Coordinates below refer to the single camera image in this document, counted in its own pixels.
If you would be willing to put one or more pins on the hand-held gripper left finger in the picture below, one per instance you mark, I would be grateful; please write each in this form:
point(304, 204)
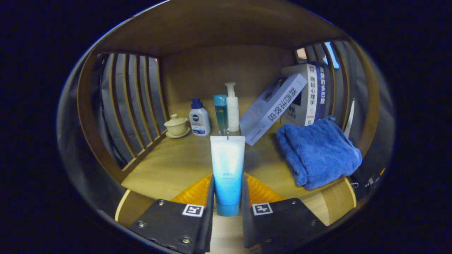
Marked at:
point(208, 225)

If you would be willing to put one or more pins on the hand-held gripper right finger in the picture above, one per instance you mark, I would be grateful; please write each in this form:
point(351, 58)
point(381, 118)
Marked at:
point(247, 225)

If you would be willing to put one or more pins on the blue white cleanser tube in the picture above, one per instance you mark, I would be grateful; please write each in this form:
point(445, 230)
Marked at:
point(227, 165)

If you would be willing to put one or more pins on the wooden countertop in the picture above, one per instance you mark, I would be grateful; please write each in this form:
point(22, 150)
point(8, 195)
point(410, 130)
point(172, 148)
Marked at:
point(176, 165)

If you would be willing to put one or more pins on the wooden cabinet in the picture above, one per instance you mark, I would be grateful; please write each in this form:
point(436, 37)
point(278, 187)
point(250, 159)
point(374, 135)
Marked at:
point(226, 28)

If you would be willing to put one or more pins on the blue folded towel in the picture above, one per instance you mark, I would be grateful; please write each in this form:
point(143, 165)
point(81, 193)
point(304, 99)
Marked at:
point(317, 155)

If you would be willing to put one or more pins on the white lotion bottle blue cap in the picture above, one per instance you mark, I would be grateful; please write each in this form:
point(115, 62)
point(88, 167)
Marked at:
point(199, 121)

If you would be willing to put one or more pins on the beige lidded teacup with saucer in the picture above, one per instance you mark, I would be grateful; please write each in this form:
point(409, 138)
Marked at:
point(176, 125)

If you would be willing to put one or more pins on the teal clear bottle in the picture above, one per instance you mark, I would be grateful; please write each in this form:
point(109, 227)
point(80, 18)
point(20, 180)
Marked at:
point(220, 113)

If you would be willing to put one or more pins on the white pump bottle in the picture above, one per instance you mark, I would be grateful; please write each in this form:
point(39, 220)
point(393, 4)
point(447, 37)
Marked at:
point(233, 113)

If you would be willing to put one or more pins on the lavender book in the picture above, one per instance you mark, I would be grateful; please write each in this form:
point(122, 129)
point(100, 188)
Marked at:
point(268, 113)

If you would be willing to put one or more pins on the white book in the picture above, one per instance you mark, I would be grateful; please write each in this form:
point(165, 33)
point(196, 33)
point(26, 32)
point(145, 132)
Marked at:
point(309, 95)

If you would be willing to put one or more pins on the dark blue book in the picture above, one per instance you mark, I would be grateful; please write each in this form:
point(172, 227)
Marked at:
point(321, 91)

